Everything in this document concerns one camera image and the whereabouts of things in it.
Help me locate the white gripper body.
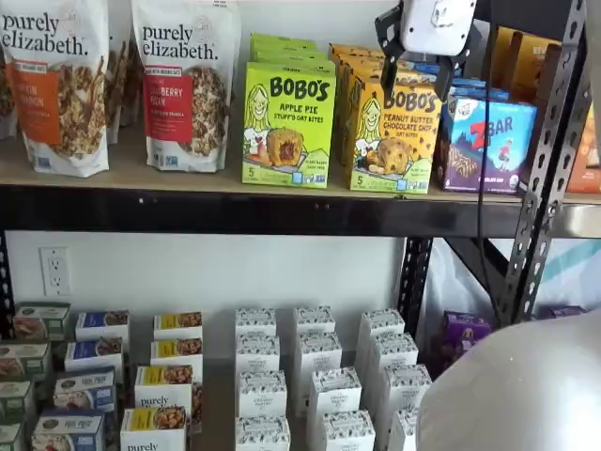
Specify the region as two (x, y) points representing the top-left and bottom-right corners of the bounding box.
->
(398, 0), (478, 55)

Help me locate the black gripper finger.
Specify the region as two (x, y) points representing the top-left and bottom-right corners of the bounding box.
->
(434, 45), (471, 101)
(374, 7), (408, 98)

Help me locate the orange Bobo's oat bites box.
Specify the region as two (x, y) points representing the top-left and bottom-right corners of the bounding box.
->
(334, 54), (384, 71)
(349, 76), (443, 194)
(341, 64), (386, 166)
(328, 42), (382, 60)

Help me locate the blue Zbar snack box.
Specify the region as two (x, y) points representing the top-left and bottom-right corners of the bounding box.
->
(398, 59), (445, 77)
(448, 76), (490, 90)
(443, 84), (513, 102)
(434, 86), (539, 195)

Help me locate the green Bobo's apple pie box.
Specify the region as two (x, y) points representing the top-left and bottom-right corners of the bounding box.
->
(249, 40), (326, 54)
(248, 50), (332, 65)
(241, 60), (338, 189)
(250, 32), (318, 44)

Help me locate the large orange snack box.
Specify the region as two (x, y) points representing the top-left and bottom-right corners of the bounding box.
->
(565, 91), (601, 194)

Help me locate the purple snack box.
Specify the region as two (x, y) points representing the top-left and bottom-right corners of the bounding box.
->
(439, 335), (485, 366)
(440, 309), (492, 344)
(539, 304), (588, 321)

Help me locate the white organic pantry box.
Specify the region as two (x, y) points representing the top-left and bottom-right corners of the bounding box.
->
(235, 334), (282, 375)
(373, 332), (419, 372)
(382, 364), (433, 414)
(389, 408), (420, 451)
(321, 410), (377, 451)
(359, 308), (406, 339)
(234, 415), (292, 451)
(294, 306), (337, 337)
(234, 308), (278, 337)
(298, 332), (343, 377)
(307, 367), (362, 419)
(238, 370), (288, 419)

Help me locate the white box with yellow label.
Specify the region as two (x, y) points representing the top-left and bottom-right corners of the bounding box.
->
(149, 337), (204, 370)
(120, 406), (189, 451)
(153, 311), (204, 342)
(134, 365), (194, 410)

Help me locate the blue oatmeal box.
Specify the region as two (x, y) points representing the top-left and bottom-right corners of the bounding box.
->
(53, 368), (117, 414)
(31, 411), (107, 451)
(74, 309), (131, 349)
(64, 336), (126, 372)

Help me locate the green oatmeal box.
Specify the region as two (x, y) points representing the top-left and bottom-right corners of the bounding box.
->
(0, 379), (37, 422)
(0, 420), (27, 451)
(0, 341), (53, 381)
(13, 302), (71, 342)

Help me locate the black metal shelving unit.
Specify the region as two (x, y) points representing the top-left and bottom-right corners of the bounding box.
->
(511, 0), (601, 325)
(0, 0), (591, 330)

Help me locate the white plastic sheet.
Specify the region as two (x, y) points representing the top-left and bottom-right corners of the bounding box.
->
(429, 238), (601, 330)

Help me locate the granola bag with red label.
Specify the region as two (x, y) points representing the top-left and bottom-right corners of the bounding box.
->
(130, 0), (241, 173)

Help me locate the white purely elizabeth granola bag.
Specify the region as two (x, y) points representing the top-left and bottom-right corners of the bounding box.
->
(0, 58), (21, 140)
(105, 32), (145, 145)

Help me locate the granola bag with orange label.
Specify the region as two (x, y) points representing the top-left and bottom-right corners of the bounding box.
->
(0, 0), (112, 179)

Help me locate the black cable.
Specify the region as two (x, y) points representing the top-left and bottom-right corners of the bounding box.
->
(471, 0), (494, 241)

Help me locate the white wall outlet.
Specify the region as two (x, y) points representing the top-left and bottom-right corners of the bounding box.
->
(39, 246), (70, 297)

